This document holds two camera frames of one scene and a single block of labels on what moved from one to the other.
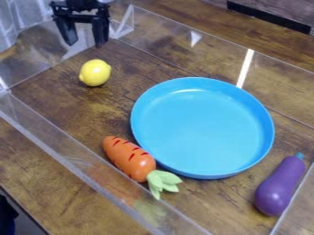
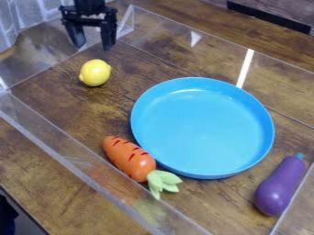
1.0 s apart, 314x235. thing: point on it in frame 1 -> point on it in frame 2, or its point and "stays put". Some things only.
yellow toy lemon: [95, 72] stays put
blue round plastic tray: [206, 128] stays put
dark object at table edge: [8, 214] stays put
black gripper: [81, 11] -> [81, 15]
